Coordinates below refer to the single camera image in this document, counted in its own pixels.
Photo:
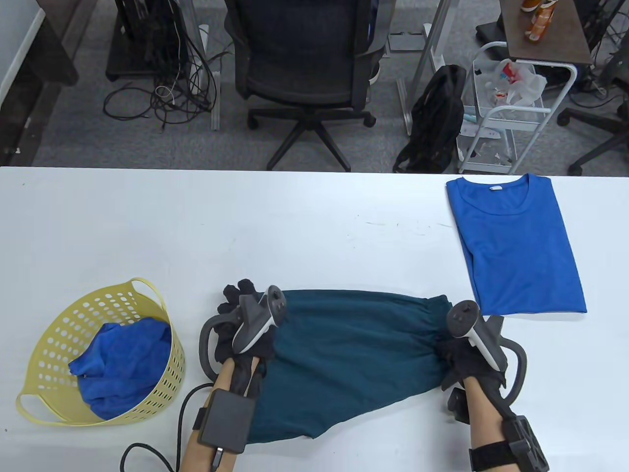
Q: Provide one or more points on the person's right hand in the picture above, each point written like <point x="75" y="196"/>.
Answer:
<point x="462" y="364"/>

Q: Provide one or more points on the person's left hand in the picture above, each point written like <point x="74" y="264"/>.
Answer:
<point x="226" y="344"/>

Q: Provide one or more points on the dark teal towel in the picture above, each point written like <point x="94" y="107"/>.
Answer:
<point x="354" y="354"/>

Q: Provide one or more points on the blue towel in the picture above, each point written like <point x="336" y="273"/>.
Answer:
<point x="118" y="364"/>

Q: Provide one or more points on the blue t-shirt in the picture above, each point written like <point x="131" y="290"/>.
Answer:
<point x="516" y="255"/>

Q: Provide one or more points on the yellow laundry basket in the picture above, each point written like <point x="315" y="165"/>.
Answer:
<point x="54" y="344"/>

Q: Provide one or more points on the person's left forearm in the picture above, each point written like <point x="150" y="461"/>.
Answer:
<point x="196" y="452"/>

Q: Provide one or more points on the black right forearm sensor module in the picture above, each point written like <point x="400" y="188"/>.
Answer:
<point x="528" y="442"/>

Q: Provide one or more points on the black left forearm box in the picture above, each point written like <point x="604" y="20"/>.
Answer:
<point x="226" y="423"/>

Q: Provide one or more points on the person's right forearm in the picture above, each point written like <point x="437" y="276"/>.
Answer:
<point x="484" y="423"/>

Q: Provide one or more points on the grey metal desk leg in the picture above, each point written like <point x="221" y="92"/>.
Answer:
<point x="215" y="103"/>
<point x="407" y="113"/>

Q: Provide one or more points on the black backpack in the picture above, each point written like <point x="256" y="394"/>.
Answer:
<point x="437" y="123"/>

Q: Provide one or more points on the white utility cart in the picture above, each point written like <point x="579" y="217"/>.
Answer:
<point x="521" y="120"/>

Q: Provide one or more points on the black swivel chair base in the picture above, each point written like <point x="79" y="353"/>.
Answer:
<point x="589" y="120"/>

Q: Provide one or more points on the white plastic bag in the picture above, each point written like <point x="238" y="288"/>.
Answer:
<point x="528" y="83"/>

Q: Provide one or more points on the black mesh office chair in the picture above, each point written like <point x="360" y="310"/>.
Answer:
<point x="304" y="49"/>

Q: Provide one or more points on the black computer tower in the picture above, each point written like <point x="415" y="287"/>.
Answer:
<point x="147" y="29"/>

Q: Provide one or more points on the black flat stand base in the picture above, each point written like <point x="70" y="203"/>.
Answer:
<point x="491" y="32"/>

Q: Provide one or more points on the brown side table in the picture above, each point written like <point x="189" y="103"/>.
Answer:
<point x="565" y="34"/>

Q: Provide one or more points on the orange bottle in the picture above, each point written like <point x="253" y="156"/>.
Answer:
<point x="529" y="5"/>
<point x="538" y="24"/>

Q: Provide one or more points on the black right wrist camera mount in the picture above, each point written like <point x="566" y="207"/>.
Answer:
<point x="457" y="405"/>

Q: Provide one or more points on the grey metal base plate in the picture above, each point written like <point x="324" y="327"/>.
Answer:
<point x="405" y="43"/>

